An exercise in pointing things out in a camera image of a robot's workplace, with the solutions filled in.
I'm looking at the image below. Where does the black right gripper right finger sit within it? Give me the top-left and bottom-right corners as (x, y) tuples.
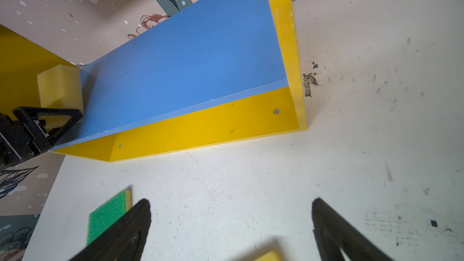
(312, 198), (391, 261)

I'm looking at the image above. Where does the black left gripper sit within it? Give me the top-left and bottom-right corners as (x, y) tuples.
(1, 106), (83, 170)

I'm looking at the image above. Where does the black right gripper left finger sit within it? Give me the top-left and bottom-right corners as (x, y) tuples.
(71, 199), (151, 261)

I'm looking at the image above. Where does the yellow sponge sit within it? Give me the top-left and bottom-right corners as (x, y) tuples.
(254, 250), (282, 261)
(37, 65), (84, 115)

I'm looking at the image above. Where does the yellow shelf unit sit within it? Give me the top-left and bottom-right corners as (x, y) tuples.
(1, 0), (307, 162)

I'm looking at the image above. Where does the green topped sponge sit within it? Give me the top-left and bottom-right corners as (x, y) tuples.
(87, 188), (132, 245)

